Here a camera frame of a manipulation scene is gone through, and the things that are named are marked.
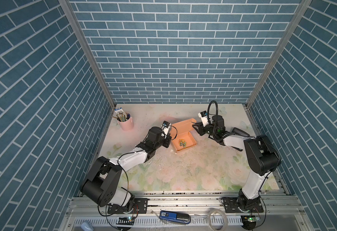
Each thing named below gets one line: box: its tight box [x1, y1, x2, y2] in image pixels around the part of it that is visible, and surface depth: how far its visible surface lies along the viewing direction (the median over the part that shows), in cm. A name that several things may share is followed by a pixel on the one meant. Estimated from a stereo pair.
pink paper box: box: [171, 117, 197, 154], surface depth 98 cm
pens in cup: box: [114, 107, 131, 122], surface depth 94 cm
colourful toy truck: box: [179, 139, 187, 148], surface depth 97 cm
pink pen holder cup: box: [117, 113, 135, 132], surface depth 101 cm
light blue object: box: [80, 220, 95, 231], surface depth 67 cm
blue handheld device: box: [159, 210, 192, 225], surface depth 70 cm
